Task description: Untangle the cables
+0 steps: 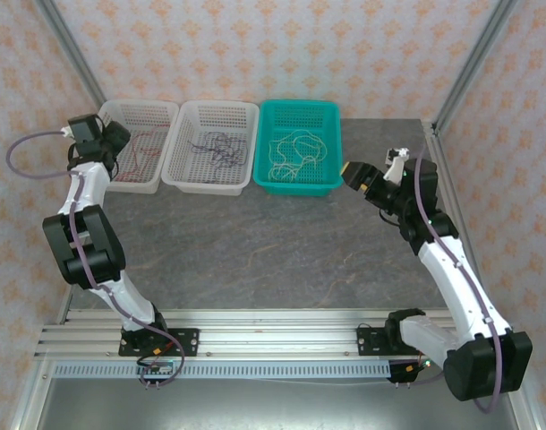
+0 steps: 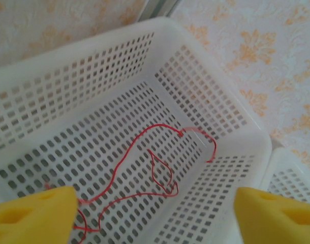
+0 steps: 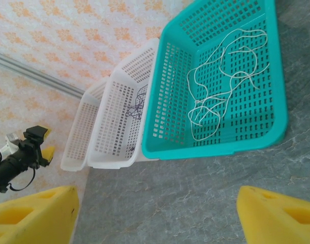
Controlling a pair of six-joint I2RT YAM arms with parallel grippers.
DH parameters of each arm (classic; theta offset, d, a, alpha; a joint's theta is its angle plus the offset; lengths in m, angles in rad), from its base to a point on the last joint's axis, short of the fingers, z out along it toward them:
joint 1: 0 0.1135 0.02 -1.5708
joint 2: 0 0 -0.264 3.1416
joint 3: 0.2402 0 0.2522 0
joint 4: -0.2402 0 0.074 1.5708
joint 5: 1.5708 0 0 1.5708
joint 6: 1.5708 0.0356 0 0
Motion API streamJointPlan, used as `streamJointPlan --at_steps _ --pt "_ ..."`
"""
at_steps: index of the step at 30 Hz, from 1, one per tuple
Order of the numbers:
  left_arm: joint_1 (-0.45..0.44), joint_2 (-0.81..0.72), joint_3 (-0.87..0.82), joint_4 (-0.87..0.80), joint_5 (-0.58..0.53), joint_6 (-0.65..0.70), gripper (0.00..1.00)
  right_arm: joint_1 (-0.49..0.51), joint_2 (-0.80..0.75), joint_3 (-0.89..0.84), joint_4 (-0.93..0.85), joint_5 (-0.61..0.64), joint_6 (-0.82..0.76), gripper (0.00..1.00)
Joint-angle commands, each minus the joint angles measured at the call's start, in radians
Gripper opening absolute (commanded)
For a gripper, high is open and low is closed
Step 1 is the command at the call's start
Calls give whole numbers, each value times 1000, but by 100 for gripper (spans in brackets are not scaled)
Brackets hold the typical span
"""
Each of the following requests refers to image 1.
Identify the small controller board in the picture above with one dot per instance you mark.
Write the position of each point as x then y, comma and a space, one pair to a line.
407, 369
159, 367

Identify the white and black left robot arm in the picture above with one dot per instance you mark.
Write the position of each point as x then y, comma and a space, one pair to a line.
89, 188

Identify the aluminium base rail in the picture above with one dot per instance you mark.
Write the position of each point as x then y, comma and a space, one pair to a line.
277, 333

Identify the aluminium frame post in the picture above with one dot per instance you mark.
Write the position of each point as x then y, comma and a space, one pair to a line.
69, 49
474, 67

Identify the teal plastic basket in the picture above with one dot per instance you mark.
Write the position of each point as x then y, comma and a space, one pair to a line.
264, 116

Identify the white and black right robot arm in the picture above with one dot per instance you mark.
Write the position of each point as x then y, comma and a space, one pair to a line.
461, 286

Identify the white plastic basket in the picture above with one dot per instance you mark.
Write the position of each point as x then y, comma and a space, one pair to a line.
188, 172
152, 116

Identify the aluminium side rail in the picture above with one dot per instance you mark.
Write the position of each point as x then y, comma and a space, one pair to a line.
447, 179

